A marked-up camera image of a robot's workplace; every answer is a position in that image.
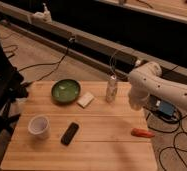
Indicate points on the blue control box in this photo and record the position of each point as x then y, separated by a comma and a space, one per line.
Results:
165, 109

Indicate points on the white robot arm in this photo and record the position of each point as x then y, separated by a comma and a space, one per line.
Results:
146, 80

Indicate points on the green ceramic bowl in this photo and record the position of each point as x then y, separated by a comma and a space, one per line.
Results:
65, 91

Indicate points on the long metal rail beam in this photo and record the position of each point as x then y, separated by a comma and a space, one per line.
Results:
84, 39

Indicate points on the silver drink can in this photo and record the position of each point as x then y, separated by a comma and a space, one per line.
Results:
111, 90

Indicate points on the orange carrot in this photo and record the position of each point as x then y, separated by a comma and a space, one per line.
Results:
142, 133

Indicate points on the white object on rail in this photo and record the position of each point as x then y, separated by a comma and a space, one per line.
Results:
45, 15

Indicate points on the black remote control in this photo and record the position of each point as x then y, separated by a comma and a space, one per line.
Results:
69, 133

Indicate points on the white plastic cup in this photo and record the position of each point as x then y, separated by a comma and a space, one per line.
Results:
39, 127

